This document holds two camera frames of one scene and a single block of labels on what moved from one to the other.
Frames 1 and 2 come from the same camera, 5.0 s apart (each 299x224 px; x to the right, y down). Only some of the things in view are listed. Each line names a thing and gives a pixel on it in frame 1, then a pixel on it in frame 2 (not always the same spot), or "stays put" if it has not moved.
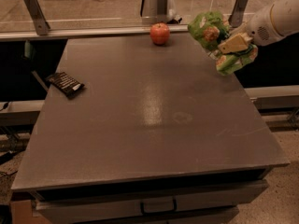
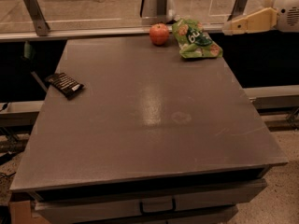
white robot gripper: [261, 28] -> [289, 13]
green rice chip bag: [210, 29] -> [193, 40]
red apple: [160, 34] stays put
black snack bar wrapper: [64, 83] stays put
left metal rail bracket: [35, 12] stays put
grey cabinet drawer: [59, 210] stays put
